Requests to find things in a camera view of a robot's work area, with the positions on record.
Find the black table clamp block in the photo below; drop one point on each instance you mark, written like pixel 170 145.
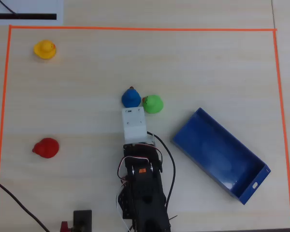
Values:
pixel 82 218

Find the green rubber duck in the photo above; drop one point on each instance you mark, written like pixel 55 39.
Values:
pixel 153 104

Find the red rubber duck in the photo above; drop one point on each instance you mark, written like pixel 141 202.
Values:
pixel 47 148

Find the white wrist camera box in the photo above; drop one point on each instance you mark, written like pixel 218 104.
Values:
pixel 134 125

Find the orange tape strip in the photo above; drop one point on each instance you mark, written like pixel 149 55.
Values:
pixel 145 28
pixel 282 120
pixel 2 120

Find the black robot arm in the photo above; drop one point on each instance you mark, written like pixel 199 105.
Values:
pixel 146 198

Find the yellow rubber duck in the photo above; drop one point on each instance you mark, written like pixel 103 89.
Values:
pixel 45 49

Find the blue rubber duck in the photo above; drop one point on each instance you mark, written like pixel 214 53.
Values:
pixel 131 97

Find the white paper with black bar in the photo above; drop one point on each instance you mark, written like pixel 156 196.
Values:
pixel 26 8

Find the blue rectangular open box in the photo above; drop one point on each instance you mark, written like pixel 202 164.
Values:
pixel 217 154

